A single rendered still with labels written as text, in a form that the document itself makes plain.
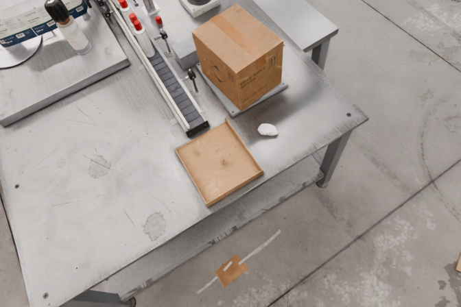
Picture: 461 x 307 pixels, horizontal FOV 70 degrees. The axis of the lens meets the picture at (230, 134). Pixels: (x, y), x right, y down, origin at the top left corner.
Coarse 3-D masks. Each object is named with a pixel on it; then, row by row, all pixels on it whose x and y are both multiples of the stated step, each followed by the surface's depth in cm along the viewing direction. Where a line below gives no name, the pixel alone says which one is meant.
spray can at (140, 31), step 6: (138, 24) 147; (138, 30) 150; (144, 30) 151; (138, 36) 152; (144, 36) 153; (144, 42) 156; (150, 42) 159; (144, 48) 159; (150, 48) 160; (150, 54) 163
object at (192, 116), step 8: (160, 56) 165; (152, 64) 162; (160, 64) 162; (160, 72) 159; (168, 72) 159; (168, 80) 156; (176, 80) 156; (168, 88) 154; (176, 88) 154; (176, 96) 152; (184, 96) 151; (176, 104) 149; (184, 104) 149; (192, 104) 148; (184, 112) 147; (192, 112) 146; (192, 120) 144; (200, 120) 144; (192, 128) 142
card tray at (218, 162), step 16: (224, 128) 146; (192, 144) 144; (208, 144) 143; (224, 144) 142; (240, 144) 142; (192, 160) 140; (208, 160) 139; (224, 160) 139; (240, 160) 138; (256, 160) 133; (192, 176) 137; (208, 176) 136; (224, 176) 135; (240, 176) 135; (256, 176) 132; (208, 192) 133; (224, 192) 128
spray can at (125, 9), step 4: (120, 0) 156; (124, 0) 156; (120, 4) 157; (124, 4) 157; (120, 8) 160; (124, 8) 159; (128, 8) 159; (124, 12) 160; (128, 12) 160; (132, 12) 163; (124, 16) 162; (128, 16) 162; (128, 20) 164; (128, 24) 166; (132, 32) 171
